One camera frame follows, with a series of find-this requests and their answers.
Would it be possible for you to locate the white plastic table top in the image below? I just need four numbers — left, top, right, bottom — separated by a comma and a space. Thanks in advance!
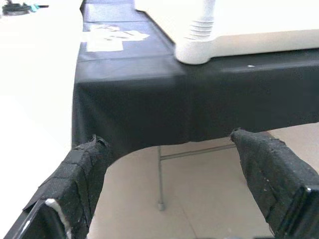
134, 4, 319, 66

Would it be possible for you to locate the black tablecloth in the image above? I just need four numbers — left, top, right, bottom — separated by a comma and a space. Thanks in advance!
72, 0, 319, 160

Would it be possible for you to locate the clear tape patch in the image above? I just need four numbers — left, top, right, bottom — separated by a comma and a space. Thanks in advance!
86, 23, 150, 53

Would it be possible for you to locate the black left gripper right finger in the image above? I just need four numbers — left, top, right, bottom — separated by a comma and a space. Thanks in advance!
230, 128, 319, 239

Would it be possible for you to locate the white plastic table leg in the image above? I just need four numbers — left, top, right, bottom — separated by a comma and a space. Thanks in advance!
183, 0, 218, 42

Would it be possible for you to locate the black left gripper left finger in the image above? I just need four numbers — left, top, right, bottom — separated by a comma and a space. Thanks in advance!
4, 135, 113, 239

